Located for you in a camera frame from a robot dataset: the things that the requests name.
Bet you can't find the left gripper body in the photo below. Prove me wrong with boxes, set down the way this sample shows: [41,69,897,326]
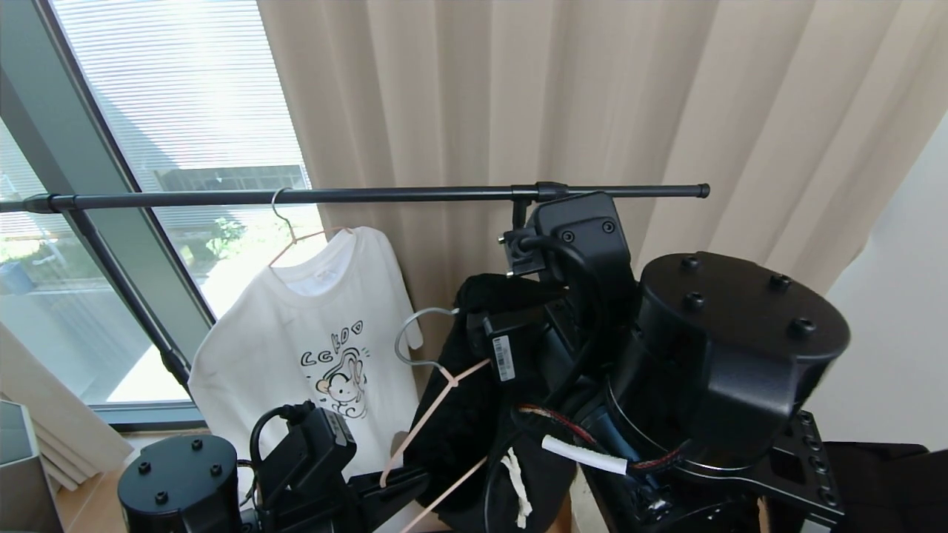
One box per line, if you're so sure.
[241,480,371,533]

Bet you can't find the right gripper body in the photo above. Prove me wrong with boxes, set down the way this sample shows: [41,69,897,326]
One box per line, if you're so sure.
[483,307,671,533]

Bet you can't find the black shorts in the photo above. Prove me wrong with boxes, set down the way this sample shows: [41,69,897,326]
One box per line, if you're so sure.
[404,272,586,533]

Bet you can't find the pink clothes hanger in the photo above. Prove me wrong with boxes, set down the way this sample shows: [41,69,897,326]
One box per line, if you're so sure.
[267,187,355,269]
[379,307,493,533]

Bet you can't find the white printed T-shirt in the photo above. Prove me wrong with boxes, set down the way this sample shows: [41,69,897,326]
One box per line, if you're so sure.
[187,226,424,533]

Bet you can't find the black clothes rack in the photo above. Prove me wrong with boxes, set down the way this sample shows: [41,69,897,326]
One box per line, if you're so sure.
[0,181,710,393]

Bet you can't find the beige curtain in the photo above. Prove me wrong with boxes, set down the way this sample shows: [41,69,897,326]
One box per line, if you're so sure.
[256,0,948,445]
[0,322,136,493]

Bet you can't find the grey box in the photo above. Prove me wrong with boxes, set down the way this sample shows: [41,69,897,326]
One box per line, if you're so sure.
[0,400,64,533]

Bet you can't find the window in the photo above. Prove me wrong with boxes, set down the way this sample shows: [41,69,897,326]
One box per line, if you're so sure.
[0,0,327,430]

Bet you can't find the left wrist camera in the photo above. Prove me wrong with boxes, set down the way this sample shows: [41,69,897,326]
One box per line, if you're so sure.
[256,403,358,513]

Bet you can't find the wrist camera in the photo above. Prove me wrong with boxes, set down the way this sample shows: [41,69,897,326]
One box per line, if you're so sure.
[256,403,358,513]
[500,191,638,297]

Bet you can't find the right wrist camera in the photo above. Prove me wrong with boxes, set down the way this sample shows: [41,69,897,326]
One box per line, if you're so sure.
[500,191,638,297]

